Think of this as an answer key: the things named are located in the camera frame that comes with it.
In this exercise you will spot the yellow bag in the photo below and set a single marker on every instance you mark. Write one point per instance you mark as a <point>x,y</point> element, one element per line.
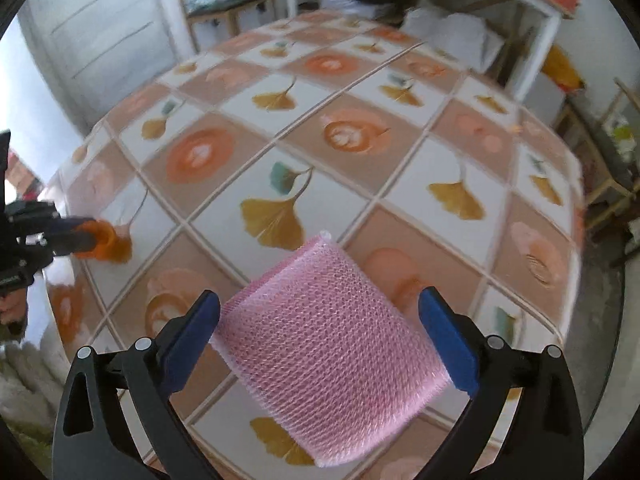
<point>562,70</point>

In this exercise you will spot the light wooden chair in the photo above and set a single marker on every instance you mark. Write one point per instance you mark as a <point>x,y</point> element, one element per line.
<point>600,160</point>

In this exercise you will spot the white panelled door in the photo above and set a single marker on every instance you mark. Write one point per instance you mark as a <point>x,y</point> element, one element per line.
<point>100,25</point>

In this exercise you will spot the white sacks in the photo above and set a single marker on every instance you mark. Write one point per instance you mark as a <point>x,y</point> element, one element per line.
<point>450,35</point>

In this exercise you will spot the wooden chair with dark seat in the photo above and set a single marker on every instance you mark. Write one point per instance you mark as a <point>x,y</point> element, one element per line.
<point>225,10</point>

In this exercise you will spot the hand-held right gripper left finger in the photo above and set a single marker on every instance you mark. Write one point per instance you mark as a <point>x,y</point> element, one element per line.
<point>190,340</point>

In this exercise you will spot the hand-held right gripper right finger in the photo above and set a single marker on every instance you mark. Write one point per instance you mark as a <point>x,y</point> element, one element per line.
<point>450,340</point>

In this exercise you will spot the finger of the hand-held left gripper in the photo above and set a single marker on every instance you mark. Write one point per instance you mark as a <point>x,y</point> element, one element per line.
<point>70,235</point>
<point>30,211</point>

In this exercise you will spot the pink mesh sponge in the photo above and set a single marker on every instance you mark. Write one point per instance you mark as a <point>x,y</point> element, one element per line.
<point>325,350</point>

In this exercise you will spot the person's white fleece-clad legs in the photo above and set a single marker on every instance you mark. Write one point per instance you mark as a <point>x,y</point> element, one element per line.
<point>25,380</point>

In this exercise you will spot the person's left hand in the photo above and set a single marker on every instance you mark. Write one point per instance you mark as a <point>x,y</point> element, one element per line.
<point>10,307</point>

